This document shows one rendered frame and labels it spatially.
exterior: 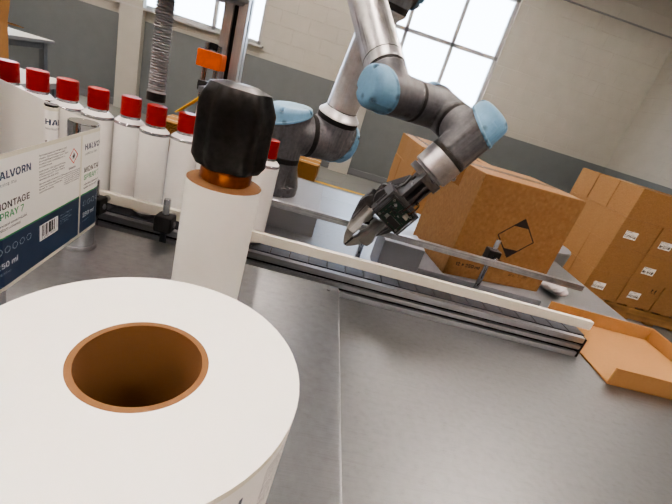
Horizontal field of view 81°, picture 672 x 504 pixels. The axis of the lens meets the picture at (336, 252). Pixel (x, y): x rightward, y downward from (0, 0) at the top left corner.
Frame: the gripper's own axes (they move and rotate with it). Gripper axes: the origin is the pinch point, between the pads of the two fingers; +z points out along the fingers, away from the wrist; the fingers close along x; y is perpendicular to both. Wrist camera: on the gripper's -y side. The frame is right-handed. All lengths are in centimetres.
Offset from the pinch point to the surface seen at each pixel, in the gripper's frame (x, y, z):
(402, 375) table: 14.8, 25.9, 3.3
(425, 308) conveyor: 20.0, 6.2, -2.4
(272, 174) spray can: -20.0, 3.0, 0.8
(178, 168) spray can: -32.6, 2.4, 12.7
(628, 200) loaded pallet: 212, -245, -132
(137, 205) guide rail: -33.3, 5.0, 22.5
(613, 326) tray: 70, -12, -30
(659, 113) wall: 306, -484, -303
